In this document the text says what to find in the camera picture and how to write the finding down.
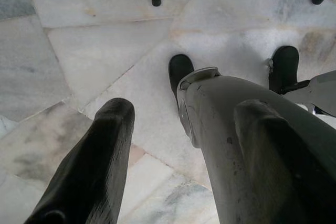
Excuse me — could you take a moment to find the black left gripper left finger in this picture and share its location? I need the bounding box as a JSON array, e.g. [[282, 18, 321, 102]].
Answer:
[[25, 97, 136, 224]]

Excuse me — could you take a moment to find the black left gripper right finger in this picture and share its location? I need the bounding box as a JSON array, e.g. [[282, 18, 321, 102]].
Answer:
[[233, 99, 336, 224]]

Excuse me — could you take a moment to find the grey robot left leg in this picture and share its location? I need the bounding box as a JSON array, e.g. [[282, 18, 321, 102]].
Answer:
[[176, 66, 336, 224]]

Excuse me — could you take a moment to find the black robot right foot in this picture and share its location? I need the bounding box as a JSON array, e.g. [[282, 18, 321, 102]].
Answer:
[[267, 45, 300, 95]]

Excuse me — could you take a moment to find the black robot foot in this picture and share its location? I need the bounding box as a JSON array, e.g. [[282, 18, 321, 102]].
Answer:
[[167, 54, 195, 104], [267, 45, 300, 95]]

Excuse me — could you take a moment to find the black robot left foot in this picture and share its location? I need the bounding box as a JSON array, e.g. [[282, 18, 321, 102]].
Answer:
[[167, 54, 195, 104]]

